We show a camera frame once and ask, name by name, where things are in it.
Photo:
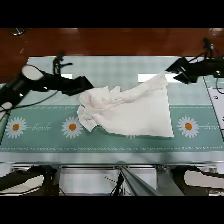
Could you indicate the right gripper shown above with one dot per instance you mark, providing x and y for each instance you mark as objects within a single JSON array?
[{"x": 196, "y": 69}]

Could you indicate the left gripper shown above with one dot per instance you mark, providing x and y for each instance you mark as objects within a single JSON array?
[{"x": 75, "y": 85}]

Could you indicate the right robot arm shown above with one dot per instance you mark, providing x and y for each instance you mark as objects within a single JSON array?
[{"x": 213, "y": 68}]

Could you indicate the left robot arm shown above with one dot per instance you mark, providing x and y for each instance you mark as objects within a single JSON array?
[{"x": 13, "y": 88}]

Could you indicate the white shirt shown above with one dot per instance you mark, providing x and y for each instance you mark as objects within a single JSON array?
[{"x": 140, "y": 110}]

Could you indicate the silver frame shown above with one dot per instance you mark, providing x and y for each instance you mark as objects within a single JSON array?
[{"x": 140, "y": 183}]

